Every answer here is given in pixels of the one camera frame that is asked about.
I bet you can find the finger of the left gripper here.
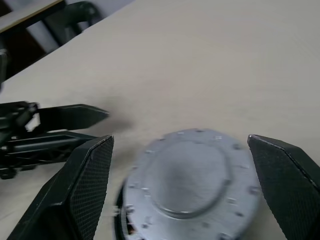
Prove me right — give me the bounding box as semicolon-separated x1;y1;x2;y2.
0;129;102;180
37;103;110;131

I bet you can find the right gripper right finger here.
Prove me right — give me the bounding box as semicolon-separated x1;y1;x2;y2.
246;133;320;240

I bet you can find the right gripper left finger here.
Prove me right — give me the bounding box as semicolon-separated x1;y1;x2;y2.
6;134;115;240

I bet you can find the round silver metal lid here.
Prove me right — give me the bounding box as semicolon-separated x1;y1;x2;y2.
122;128;263;240

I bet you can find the light wooden desk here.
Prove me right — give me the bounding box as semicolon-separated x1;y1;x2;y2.
0;0;67;33

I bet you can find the dark green chair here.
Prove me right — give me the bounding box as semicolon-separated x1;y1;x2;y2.
43;1;102;47

